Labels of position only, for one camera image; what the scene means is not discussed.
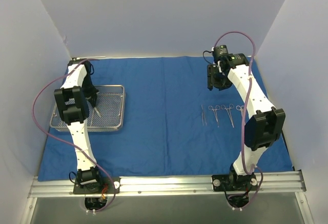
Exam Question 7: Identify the steel tweezers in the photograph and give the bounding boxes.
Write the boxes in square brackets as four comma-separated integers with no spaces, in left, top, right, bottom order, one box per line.
[93,107,101,118]
[201,105,207,126]

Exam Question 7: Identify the wire mesh instrument tray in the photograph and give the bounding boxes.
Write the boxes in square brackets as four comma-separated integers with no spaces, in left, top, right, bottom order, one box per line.
[50,85,126,132]

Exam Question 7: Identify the steel forceps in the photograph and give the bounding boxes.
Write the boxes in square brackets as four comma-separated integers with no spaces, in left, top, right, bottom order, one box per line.
[220,104,234,128]
[208,105,220,127]

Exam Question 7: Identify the steel scissors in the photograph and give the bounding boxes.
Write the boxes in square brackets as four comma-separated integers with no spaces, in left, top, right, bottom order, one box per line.
[236,105,244,116]

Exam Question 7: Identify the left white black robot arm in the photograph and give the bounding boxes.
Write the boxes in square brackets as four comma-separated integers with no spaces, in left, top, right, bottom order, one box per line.
[54,59,104,193]

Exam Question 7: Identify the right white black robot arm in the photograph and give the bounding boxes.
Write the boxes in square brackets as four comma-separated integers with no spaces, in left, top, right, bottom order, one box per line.
[207,54,285,190]

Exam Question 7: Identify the thin black wire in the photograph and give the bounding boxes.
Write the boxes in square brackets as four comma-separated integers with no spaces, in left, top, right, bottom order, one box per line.
[202,50,215,65]

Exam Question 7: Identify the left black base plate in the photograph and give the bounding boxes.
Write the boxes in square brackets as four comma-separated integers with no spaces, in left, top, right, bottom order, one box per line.
[73,177,121,195]

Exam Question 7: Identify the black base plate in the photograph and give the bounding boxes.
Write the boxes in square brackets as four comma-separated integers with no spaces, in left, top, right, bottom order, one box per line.
[211,174,258,192]
[73,177,121,195]

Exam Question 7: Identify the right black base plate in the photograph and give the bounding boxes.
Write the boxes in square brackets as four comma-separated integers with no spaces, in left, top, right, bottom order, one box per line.
[211,174,258,192]

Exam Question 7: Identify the aluminium front rail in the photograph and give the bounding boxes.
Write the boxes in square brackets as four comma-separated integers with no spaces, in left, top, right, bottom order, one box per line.
[28,171,306,198]

